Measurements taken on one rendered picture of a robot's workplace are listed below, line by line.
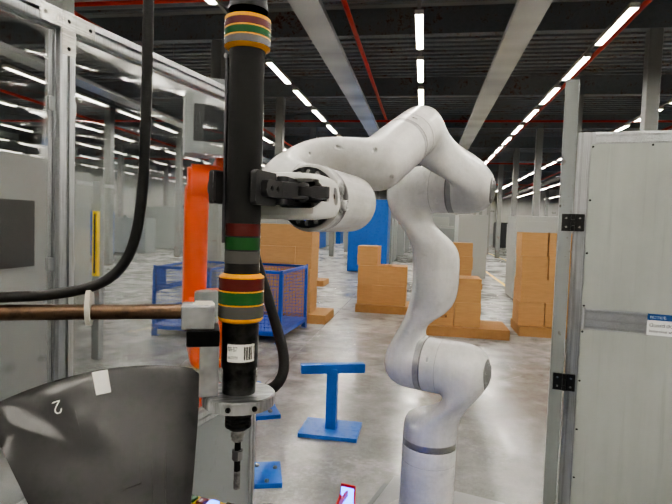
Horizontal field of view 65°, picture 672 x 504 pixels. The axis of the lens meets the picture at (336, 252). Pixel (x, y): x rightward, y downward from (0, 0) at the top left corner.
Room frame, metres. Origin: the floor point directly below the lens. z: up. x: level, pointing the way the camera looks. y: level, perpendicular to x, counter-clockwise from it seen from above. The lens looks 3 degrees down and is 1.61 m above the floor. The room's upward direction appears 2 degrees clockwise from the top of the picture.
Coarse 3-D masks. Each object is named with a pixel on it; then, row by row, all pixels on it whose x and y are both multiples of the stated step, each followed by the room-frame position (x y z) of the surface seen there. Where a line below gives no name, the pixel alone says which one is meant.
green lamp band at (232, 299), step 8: (224, 296) 0.49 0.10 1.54; (232, 296) 0.48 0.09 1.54; (240, 296) 0.48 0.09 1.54; (248, 296) 0.48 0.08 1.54; (256, 296) 0.49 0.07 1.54; (224, 304) 0.49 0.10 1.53; (232, 304) 0.48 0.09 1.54; (240, 304) 0.48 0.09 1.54; (248, 304) 0.48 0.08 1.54; (256, 304) 0.49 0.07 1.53
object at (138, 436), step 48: (48, 384) 0.58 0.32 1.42; (144, 384) 0.62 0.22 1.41; (192, 384) 0.64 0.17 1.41; (0, 432) 0.54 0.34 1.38; (48, 432) 0.55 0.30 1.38; (96, 432) 0.56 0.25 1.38; (144, 432) 0.57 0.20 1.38; (192, 432) 0.59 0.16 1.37; (48, 480) 0.52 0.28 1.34; (96, 480) 0.52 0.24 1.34; (144, 480) 0.53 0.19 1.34; (192, 480) 0.54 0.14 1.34
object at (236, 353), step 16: (240, 0) 0.49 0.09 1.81; (256, 0) 0.49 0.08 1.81; (224, 336) 0.49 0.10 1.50; (240, 336) 0.49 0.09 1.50; (256, 336) 0.50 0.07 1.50; (224, 352) 0.49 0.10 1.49; (240, 352) 0.49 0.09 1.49; (256, 352) 0.50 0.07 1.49; (224, 368) 0.49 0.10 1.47; (240, 368) 0.49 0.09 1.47; (224, 384) 0.49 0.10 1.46; (240, 384) 0.49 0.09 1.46; (240, 416) 0.49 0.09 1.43
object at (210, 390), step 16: (192, 304) 0.49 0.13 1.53; (192, 320) 0.48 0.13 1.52; (208, 320) 0.48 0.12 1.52; (192, 336) 0.47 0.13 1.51; (208, 336) 0.48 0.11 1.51; (208, 352) 0.48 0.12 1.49; (208, 368) 0.48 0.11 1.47; (208, 384) 0.48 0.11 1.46; (256, 384) 0.53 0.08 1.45; (208, 400) 0.48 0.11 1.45; (224, 400) 0.48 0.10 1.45; (240, 400) 0.48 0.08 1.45; (256, 400) 0.48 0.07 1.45; (272, 400) 0.49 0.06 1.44
